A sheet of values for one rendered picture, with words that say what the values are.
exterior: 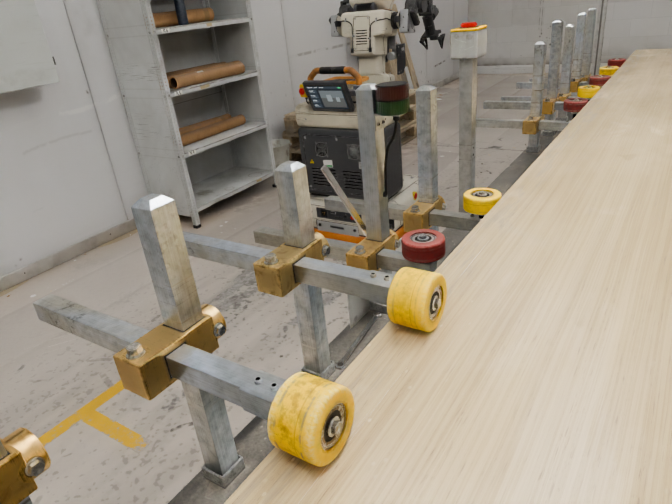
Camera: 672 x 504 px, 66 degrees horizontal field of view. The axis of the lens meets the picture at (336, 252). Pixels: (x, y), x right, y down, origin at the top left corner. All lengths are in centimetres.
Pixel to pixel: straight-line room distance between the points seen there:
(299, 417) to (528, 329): 36
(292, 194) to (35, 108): 284
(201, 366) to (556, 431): 39
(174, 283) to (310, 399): 23
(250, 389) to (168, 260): 18
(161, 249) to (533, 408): 45
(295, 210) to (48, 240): 290
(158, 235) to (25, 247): 296
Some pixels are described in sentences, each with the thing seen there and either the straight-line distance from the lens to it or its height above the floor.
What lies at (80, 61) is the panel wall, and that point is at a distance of 369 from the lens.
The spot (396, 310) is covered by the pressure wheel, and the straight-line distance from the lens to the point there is 70.
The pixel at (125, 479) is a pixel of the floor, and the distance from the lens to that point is 195.
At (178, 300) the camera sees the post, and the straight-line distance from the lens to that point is 66.
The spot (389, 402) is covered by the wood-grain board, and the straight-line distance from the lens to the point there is 62.
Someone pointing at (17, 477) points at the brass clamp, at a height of 95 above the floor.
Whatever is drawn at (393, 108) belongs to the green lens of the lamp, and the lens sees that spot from 94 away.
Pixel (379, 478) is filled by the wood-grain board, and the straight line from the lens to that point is 55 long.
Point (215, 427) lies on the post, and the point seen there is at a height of 81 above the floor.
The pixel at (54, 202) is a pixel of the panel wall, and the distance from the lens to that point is 360.
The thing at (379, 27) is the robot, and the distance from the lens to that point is 303.
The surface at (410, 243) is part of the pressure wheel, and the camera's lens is 96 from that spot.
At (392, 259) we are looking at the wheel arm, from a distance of 101.
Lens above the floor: 132
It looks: 26 degrees down
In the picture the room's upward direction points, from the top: 6 degrees counter-clockwise
